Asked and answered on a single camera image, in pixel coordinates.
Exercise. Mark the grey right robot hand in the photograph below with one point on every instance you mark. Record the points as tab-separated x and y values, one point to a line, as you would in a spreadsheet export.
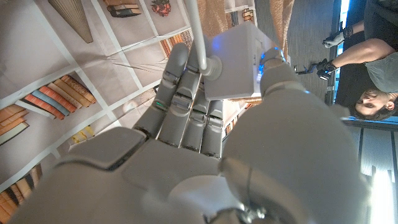
186	174

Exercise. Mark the beige nylon stocking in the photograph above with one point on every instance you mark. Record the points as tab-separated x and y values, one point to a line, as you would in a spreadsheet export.
214	15

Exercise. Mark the bare person forearm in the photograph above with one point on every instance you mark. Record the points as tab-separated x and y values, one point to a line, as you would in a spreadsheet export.
363	51

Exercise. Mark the black gloved person hand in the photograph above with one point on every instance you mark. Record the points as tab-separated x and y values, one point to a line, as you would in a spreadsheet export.
326	68

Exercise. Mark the white gloved person hand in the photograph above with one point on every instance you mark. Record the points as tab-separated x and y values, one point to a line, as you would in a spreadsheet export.
334	39

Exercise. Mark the printed bookshelf backdrop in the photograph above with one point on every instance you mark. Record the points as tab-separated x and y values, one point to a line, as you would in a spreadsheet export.
62	62

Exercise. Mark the person in grey shirt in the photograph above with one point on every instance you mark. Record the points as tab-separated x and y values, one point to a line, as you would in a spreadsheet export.
382	71

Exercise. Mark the black tripod mount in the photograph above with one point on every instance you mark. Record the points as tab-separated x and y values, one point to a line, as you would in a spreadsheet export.
306	70

